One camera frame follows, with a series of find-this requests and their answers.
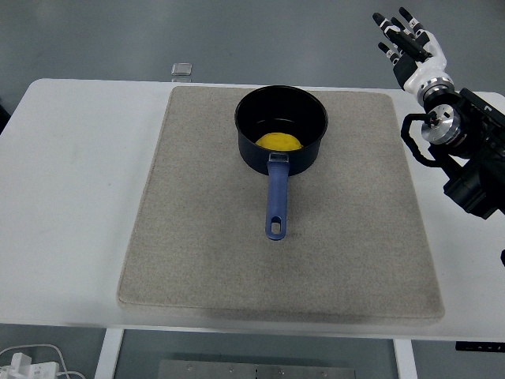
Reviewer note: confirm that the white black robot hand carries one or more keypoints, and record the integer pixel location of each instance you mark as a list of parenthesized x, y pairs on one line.
[(428, 67)]

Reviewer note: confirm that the yellow potato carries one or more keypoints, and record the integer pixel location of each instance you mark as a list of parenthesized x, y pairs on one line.
[(278, 142)]

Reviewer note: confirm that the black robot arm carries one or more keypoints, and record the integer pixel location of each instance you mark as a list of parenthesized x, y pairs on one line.
[(469, 146)]

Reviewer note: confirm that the small clear square block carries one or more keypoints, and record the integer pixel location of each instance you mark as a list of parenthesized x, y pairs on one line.
[(182, 68)]

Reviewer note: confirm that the beige fabric mat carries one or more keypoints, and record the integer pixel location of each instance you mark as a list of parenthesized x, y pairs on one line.
[(221, 256)]

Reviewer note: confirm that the black table control panel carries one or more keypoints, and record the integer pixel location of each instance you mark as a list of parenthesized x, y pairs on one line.
[(479, 346)]

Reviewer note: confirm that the white table leg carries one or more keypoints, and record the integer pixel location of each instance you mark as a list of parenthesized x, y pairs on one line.
[(108, 355), (405, 361)]

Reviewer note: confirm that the person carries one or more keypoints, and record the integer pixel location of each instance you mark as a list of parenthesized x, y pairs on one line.
[(3, 112)]

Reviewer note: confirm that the white power adapter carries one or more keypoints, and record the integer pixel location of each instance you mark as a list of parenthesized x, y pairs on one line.
[(27, 367)]

